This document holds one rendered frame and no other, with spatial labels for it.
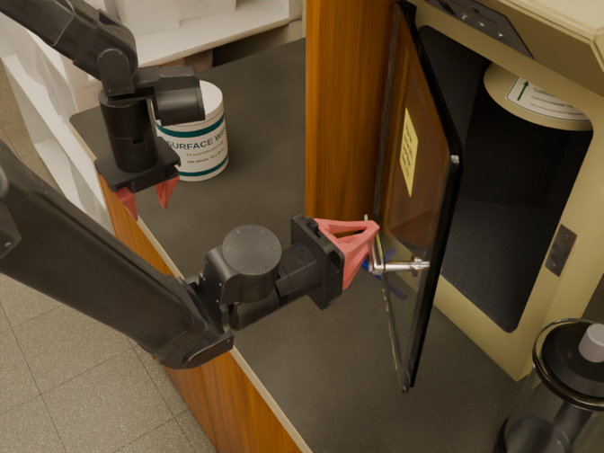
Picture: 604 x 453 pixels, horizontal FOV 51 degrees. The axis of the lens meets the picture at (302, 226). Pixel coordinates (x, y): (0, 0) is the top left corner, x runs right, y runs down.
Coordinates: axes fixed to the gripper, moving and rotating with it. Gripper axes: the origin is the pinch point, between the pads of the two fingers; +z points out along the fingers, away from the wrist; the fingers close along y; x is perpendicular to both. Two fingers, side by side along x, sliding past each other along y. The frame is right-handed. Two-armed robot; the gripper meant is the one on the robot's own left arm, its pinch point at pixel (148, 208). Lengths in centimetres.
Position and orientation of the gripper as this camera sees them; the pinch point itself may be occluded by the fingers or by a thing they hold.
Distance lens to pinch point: 94.7
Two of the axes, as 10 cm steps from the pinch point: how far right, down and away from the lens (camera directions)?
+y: 8.2, -4.0, 4.0
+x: -5.7, -5.8, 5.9
